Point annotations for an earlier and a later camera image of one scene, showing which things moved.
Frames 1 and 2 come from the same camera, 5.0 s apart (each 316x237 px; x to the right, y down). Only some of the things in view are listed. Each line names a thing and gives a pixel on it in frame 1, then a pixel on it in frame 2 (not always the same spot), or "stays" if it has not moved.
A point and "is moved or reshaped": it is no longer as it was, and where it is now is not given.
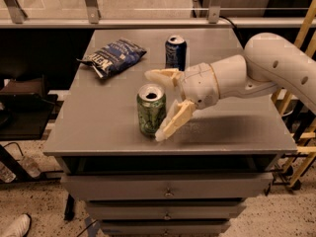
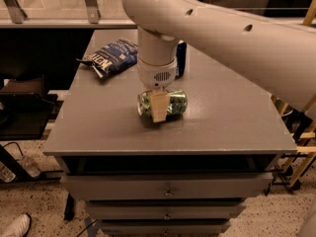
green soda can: x=151 y=105 is moved or reshaped
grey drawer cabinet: x=194 y=182 stays
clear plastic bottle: x=32 y=166 stays
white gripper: x=199 y=84 to x=157 y=75
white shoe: x=19 y=227 stays
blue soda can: x=176 y=50 stays
